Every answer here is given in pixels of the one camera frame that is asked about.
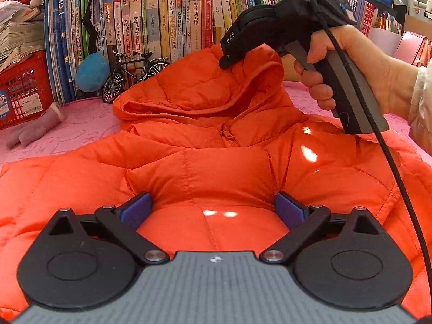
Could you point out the pink triangular toy house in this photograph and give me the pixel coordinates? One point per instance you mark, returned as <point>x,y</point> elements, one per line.
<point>415,49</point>

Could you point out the black model bicycle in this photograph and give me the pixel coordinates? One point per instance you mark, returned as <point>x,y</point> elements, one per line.
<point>113,86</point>

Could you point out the orange puffer jacket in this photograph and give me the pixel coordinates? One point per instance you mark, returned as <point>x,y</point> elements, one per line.
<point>219,175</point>

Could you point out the cardboard box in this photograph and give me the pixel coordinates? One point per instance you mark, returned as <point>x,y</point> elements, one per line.
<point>418,25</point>

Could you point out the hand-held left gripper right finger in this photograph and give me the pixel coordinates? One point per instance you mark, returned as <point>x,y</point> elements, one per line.
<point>290,209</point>

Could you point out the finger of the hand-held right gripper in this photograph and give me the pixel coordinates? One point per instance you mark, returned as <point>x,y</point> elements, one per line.
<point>236,59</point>

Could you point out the blue plush ball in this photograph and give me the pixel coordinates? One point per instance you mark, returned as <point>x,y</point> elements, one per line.
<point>91,72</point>

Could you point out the row of books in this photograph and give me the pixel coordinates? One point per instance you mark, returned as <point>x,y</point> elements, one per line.
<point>152,23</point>

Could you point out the person's right forearm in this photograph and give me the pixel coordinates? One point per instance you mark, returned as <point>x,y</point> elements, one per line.
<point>422,108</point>

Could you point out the large red plastic basket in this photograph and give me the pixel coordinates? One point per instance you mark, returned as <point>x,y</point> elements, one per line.
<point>23,87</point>

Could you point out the person's right hand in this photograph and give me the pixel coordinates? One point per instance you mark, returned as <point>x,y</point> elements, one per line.
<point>371,74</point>

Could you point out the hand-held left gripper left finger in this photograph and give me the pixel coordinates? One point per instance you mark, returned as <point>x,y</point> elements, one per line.
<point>136,209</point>

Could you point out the stack of paper booklets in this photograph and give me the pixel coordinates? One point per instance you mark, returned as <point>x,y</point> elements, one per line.
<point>17,37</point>

